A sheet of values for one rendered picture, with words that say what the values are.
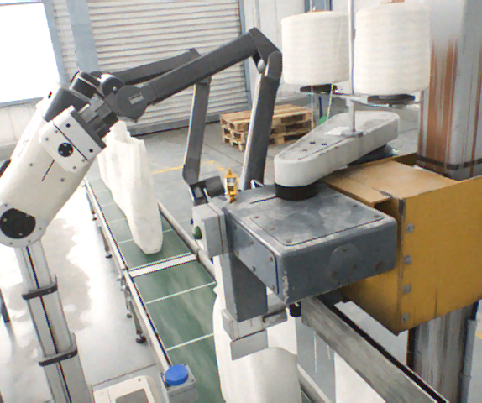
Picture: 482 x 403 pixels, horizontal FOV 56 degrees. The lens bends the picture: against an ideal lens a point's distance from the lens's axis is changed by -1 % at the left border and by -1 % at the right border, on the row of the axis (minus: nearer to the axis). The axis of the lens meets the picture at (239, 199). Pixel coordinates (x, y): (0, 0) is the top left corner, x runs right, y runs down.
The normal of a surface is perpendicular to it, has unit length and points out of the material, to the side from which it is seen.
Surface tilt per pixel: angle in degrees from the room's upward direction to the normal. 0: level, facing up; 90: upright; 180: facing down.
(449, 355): 90
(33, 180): 115
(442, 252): 90
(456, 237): 90
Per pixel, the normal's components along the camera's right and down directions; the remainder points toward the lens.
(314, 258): 0.40, 0.29
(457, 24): -0.91, 0.22
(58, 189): 0.05, 0.71
